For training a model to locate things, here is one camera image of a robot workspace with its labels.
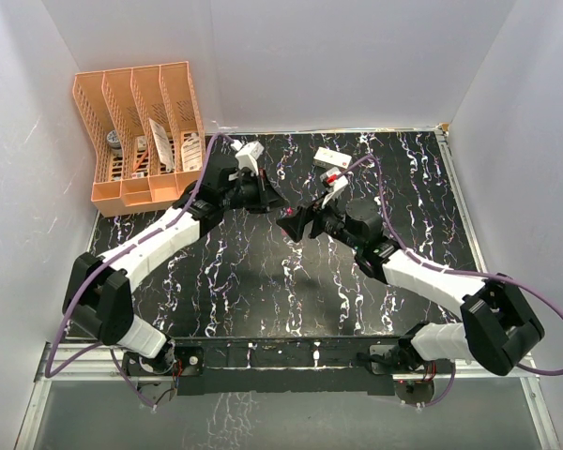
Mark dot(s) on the orange pen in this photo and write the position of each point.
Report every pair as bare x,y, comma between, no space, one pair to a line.
140,160

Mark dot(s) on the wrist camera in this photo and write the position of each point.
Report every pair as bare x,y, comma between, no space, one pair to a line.
334,182
247,156

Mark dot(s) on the round tin in organizer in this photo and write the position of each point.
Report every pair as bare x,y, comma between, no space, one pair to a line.
113,140

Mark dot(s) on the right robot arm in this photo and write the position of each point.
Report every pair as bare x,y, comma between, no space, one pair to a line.
496,327

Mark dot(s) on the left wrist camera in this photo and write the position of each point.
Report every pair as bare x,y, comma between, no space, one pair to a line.
247,156

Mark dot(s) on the white paper packet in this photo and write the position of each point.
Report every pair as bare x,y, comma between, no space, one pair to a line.
163,145

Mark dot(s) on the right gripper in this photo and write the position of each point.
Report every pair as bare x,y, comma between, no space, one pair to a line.
296,224

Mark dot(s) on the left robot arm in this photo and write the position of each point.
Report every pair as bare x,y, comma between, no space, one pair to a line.
99,295

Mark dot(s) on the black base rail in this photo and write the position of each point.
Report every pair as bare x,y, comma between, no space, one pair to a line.
216,365

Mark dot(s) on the white box on table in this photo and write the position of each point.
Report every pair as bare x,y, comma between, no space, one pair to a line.
327,158

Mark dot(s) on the white labelled packet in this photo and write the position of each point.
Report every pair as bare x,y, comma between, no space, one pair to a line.
191,153

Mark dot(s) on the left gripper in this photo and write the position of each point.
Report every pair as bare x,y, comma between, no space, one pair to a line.
268,198

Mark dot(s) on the orange file organizer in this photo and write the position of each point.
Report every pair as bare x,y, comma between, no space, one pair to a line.
124,99

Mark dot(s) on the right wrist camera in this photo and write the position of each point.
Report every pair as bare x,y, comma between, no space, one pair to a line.
334,182

